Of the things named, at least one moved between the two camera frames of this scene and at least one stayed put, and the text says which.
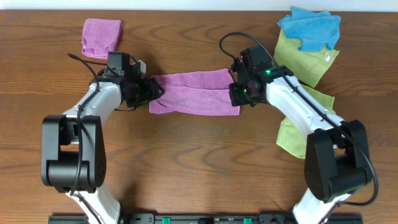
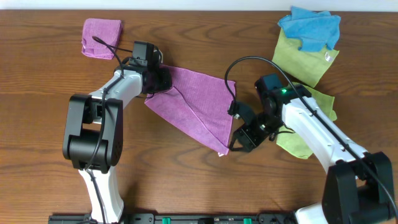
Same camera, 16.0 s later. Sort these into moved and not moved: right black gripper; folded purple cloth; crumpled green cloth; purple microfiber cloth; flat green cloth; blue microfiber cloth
Moved: right black gripper; purple microfiber cloth
Not moved: blue microfiber cloth; crumpled green cloth; folded purple cloth; flat green cloth
